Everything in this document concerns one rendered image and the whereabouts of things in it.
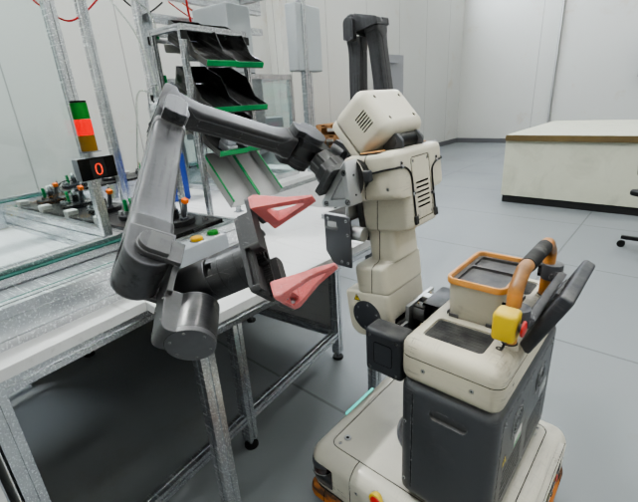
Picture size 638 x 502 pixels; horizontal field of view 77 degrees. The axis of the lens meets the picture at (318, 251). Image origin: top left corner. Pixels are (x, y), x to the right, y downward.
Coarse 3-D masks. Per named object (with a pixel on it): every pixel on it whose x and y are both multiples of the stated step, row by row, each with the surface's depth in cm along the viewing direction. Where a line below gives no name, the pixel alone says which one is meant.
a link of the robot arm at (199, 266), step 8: (192, 264) 51; (200, 264) 50; (184, 272) 50; (192, 272) 50; (200, 272) 49; (208, 272) 50; (176, 280) 50; (184, 280) 50; (192, 280) 50; (200, 280) 49; (176, 288) 50; (184, 288) 50; (192, 288) 50; (200, 288) 49; (208, 288) 49; (216, 296) 50
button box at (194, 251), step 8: (224, 232) 139; (208, 240) 133; (216, 240) 136; (224, 240) 139; (192, 248) 128; (200, 248) 131; (208, 248) 133; (216, 248) 136; (224, 248) 139; (184, 256) 126; (192, 256) 128; (200, 256) 131; (184, 264) 126
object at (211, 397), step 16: (352, 256) 151; (368, 256) 164; (272, 304) 123; (240, 320) 115; (208, 368) 110; (368, 368) 184; (208, 384) 110; (368, 384) 188; (208, 400) 111; (208, 416) 115; (224, 416) 117; (208, 432) 118; (224, 432) 118; (224, 448) 120; (224, 464) 121; (224, 480) 122; (224, 496) 126; (240, 496) 129
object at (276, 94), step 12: (264, 84) 261; (276, 84) 270; (288, 84) 280; (264, 96) 262; (276, 96) 272; (288, 96) 282; (276, 108) 274; (288, 108) 284; (276, 120) 275; (288, 120) 286; (192, 144) 260; (192, 156) 264; (264, 156) 271; (192, 168) 268; (276, 168) 283; (288, 168) 294; (192, 180) 272
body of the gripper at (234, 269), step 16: (240, 240) 49; (208, 256) 51; (224, 256) 49; (240, 256) 48; (256, 256) 49; (224, 272) 49; (240, 272) 48; (256, 272) 47; (224, 288) 49; (240, 288) 50; (256, 288) 46
